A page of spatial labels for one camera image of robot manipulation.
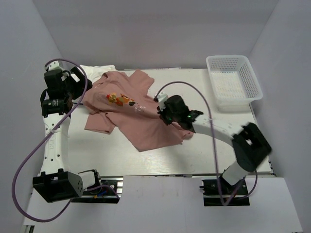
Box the pink printed t shirt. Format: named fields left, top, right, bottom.
left=82, top=70, right=193, bottom=152

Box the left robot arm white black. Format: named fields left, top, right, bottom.
left=33, top=67, right=103, bottom=203

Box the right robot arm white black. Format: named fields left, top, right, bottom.
left=154, top=94, right=272, bottom=194

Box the white folded t shirt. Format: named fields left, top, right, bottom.
left=80, top=65, right=117, bottom=83

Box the white plastic mesh basket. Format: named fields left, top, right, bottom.
left=206, top=55, right=263, bottom=107

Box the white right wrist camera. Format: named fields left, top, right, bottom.
left=154, top=92, right=168, bottom=109

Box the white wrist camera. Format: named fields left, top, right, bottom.
left=154, top=92, right=168, bottom=109
left=45, top=61, right=62, bottom=72

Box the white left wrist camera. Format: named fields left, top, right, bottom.
left=45, top=61, right=62, bottom=72

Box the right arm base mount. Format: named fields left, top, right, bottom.
left=200, top=179, right=250, bottom=207

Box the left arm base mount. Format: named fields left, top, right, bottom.
left=72, top=177, right=123, bottom=204

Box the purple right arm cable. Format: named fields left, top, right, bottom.
left=153, top=81, right=259, bottom=206

